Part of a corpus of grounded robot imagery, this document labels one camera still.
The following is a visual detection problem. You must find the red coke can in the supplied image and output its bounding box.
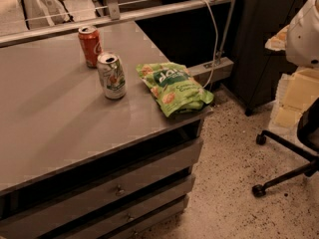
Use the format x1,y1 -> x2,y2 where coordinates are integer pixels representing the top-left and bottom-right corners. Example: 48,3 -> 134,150
78,26 -> 102,68

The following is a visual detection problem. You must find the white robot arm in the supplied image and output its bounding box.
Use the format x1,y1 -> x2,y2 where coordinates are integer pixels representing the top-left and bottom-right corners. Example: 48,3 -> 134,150
285,0 -> 319,68

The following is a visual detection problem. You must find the white green soda can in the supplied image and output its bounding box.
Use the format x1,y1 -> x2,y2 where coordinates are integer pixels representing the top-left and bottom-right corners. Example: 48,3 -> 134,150
97,52 -> 127,100

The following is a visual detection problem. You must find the green snack bag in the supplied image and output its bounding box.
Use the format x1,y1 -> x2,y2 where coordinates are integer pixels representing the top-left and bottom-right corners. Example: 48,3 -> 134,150
137,63 -> 214,118

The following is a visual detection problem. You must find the grey drawer cabinet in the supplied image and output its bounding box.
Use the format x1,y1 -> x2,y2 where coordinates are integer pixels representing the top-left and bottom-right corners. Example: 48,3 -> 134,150
0,118 -> 204,239

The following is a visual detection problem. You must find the dark cabinet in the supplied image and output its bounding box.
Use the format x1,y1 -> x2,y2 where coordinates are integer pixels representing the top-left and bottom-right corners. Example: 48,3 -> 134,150
228,0 -> 319,117

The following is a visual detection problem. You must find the black office chair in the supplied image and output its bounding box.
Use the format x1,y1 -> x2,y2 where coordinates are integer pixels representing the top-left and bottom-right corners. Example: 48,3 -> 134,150
252,98 -> 319,197

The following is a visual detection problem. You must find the metal rail frame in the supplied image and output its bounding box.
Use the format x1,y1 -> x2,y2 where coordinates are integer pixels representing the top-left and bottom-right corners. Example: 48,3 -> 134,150
0,0 -> 233,83

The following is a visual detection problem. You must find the white cable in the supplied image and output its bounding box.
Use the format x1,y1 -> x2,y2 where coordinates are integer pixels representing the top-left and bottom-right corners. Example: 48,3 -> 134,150
196,0 -> 220,89

